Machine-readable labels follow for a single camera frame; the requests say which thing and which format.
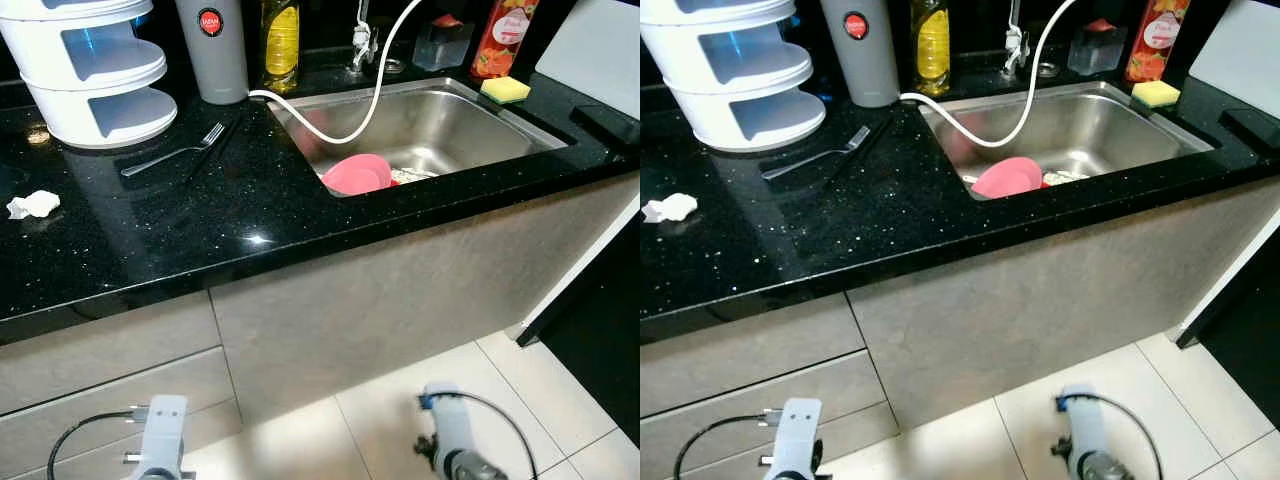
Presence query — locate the white hose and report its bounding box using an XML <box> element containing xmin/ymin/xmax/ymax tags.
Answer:
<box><xmin>248</xmin><ymin>0</ymin><xmax>426</xmax><ymax>146</ymax></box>
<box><xmin>900</xmin><ymin>0</ymin><xmax>1081</xmax><ymax>149</ymax></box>

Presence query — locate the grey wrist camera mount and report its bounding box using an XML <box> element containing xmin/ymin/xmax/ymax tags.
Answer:
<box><xmin>125</xmin><ymin>395</ymin><xmax>189</xmax><ymax>480</ymax></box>
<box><xmin>418</xmin><ymin>382</ymin><xmax>481</xmax><ymax>471</ymax></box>
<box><xmin>1055</xmin><ymin>384</ymin><xmax>1113</xmax><ymax>473</ymax></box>
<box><xmin>762</xmin><ymin>398</ymin><xmax>823</xmax><ymax>480</ymax></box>

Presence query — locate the chrome faucet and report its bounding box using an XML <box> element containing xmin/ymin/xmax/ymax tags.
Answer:
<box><xmin>350</xmin><ymin>0</ymin><xmax>379</xmax><ymax>73</ymax></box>
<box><xmin>1005</xmin><ymin>0</ymin><xmax>1031</xmax><ymax>76</ymax></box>

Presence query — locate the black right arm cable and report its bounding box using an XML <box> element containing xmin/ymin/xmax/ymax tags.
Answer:
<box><xmin>1098</xmin><ymin>393</ymin><xmax>1166</xmax><ymax>480</ymax></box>
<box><xmin>468</xmin><ymin>390</ymin><xmax>541</xmax><ymax>480</ymax></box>

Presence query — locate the translucent plastic fork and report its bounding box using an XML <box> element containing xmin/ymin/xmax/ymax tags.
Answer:
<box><xmin>762</xmin><ymin>126</ymin><xmax>869</xmax><ymax>182</ymax></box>
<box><xmin>121</xmin><ymin>122</ymin><xmax>225</xmax><ymax>179</ymax></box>

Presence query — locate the grey drawer front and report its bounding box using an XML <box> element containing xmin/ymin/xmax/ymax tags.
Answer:
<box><xmin>0</xmin><ymin>347</ymin><xmax>243</xmax><ymax>480</ymax></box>
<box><xmin>640</xmin><ymin>292</ymin><xmax>867</xmax><ymax>419</ymax></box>
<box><xmin>0</xmin><ymin>290</ymin><xmax>223</xmax><ymax>416</ymax></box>
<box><xmin>640</xmin><ymin>350</ymin><xmax>901</xmax><ymax>480</ymax></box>

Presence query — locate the red detergent bottle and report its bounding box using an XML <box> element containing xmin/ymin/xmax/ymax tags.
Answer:
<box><xmin>1124</xmin><ymin>0</ymin><xmax>1191</xmax><ymax>83</ymax></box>
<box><xmin>471</xmin><ymin>0</ymin><xmax>541</xmax><ymax>81</ymax></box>

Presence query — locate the grey canister with red button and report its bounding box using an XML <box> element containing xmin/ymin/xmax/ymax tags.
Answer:
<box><xmin>175</xmin><ymin>0</ymin><xmax>251</xmax><ymax>106</ymax></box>
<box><xmin>820</xmin><ymin>0</ymin><xmax>901</xmax><ymax>109</ymax></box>

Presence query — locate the yellow dish soap bottle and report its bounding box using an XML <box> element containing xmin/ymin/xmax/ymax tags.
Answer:
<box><xmin>260</xmin><ymin>0</ymin><xmax>302</xmax><ymax>93</ymax></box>
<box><xmin>908</xmin><ymin>0</ymin><xmax>952</xmax><ymax>97</ymax></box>

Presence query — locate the grey cabinet door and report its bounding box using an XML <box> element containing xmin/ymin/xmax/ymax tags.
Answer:
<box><xmin>845</xmin><ymin>180</ymin><xmax>1280</xmax><ymax>431</ymax></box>
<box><xmin>208</xmin><ymin>175</ymin><xmax>641</xmax><ymax>426</ymax></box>

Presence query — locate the pink plate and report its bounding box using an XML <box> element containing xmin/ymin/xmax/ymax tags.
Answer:
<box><xmin>971</xmin><ymin>156</ymin><xmax>1044</xmax><ymax>200</ymax></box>
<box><xmin>322</xmin><ymin>153</ymin><xmax>394</xmax><ymax>197</ymax></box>

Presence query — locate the dark thin utensil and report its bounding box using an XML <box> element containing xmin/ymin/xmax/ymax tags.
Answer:
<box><xmin>830</xmin><ymin>118</ymin><xmax>893</xmax><ymax>185</ymax></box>
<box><xmin>185</xmin><ymin>115</ymin><xmax>243</xmax><ymax>183</ymax></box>

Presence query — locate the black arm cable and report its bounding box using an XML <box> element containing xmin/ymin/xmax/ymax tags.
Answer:
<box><xmin>673</xmin><ymin>413</ymin><xmax>776</xmax><ymax>480</ymax></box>
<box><xmin>1098</xmin><ymin>393</ymin><xmax>1166</xmax><ymax>480</ymax></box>
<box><xmin>468</xmin><ymin>390</ymin><xmax>541</xmax><ymax>480</ymax></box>
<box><xmin>47</xmin><ymin>410</ymin><xmax>151</xmax><ymax>480</ymax></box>

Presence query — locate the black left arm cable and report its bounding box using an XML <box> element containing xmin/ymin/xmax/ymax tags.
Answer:
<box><xmin>47</xmin><ymin>410</ymin><xmax>151</xmax><ymax>480</ymax></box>
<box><xmin>673</xmin><ymin>413</ymin><xmax>776</xmax><ymax>480</ymax></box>

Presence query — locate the crumpled white tissue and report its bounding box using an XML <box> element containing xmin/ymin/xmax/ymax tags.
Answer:
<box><xmin>6</xmin><ymin>189</ymin><xmax>61</xmax><ymax>220</ymax></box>
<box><xmin>641</xmin><ymin>193</ymin><xmax>698</xmax><ymax>224</ymax></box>

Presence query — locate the stainless steel sink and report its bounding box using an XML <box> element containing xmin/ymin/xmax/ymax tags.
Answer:
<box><xmin>915</xmin><ymin>80</ymin><xmax>1216</xmax><ymax>201</ymax></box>
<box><xmin>262</xmin><ymin>77</ymin><xmax>571</xmax><ymax>198</ymax></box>

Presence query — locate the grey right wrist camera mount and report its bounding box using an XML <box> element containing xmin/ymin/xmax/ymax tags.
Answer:
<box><xmin>1055</xmin><ymin>384</ymin><xmax>1113</xmax><ymax>473</ymax></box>
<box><xmin>418</xmin><ymin>382</ymin><xmax>481</xmax><ymax>471</ymax></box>

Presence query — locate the white tiered plastic rack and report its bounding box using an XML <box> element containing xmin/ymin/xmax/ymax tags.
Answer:
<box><xmin>0</xmin><ymin>0</ymin><xmax>179</xmax><ymax>151</ymax></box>
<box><xmin>640</xmin><ymin>0</ymin><xmax>813</xmax><ymax>153</ymax></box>

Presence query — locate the white panel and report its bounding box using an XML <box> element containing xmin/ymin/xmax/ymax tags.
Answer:
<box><xmin>535</xmin><ymin>0</ymin><xmax>641</xmax><ymax>121</ymax></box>
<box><xmin>1188</xmin><ymin>0</ymin><xmax>1280</xmax><ymax>93</ymax></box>

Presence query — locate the grey container with red top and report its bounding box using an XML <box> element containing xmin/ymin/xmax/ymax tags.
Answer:
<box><xmin>1066</xmin><ymin>18</ymin><xmax>1128</xmax><ymax>76</ymax></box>
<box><xmin>413</xmin><ymin>14</ymin><xmax>475</xmax><ymax>71</ymax></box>

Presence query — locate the yellow sponge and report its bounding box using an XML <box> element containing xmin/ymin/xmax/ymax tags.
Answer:
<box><xmin>1131</xmin><ymin>80</ymin><xmax>1182</xmax><ymax>109</ymax></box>
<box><xmin>480</xmin><ymin>76</ymin><xmax>532</xmax><ymax>105</ymax></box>

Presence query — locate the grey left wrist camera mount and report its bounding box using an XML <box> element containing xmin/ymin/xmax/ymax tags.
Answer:
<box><xmin>762</xmin><ymin>398</ymin><xmax>823</xmax><ymax>480</ymax></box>
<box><xmin>125</xmin><ymin>395</ymin><xmax>189</xmax><ymax>480</ymax></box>

